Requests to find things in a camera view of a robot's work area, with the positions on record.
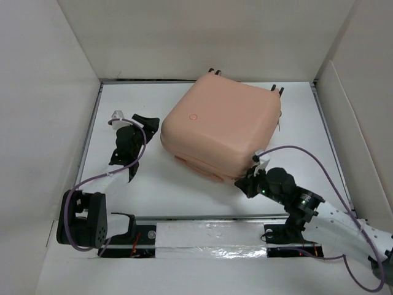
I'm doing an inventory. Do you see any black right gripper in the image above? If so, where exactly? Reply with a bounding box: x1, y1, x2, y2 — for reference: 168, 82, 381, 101
235, 163, 286, 205

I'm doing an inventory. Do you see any pink hard-shell suitcase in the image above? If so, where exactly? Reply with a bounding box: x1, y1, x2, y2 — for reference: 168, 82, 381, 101
160, 69, 284, 182

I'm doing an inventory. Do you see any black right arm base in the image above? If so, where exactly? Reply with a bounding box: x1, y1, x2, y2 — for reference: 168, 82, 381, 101
260, 220, 324, 258

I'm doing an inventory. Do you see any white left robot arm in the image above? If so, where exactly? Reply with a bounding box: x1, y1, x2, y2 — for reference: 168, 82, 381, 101
56, 111, 160, 252

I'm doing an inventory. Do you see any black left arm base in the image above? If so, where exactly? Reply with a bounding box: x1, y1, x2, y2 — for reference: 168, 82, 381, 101
98, 224, 157, 259

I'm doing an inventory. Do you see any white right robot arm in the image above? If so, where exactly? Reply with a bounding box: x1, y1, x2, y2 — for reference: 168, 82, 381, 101
235, 168, 392, 285

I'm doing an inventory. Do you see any white foam block with tape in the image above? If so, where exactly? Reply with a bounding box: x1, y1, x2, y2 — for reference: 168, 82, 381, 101
155, 221, 267, 259

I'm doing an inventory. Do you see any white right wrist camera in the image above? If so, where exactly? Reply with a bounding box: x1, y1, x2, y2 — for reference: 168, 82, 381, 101
252, 149, 271, 175

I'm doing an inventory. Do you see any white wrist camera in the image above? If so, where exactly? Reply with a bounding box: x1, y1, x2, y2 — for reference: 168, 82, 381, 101
108, 110, 129, 130
252, 149, 271, 175

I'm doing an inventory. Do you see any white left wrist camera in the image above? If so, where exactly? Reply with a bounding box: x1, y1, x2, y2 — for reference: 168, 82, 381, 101
108, 110, 129, 130

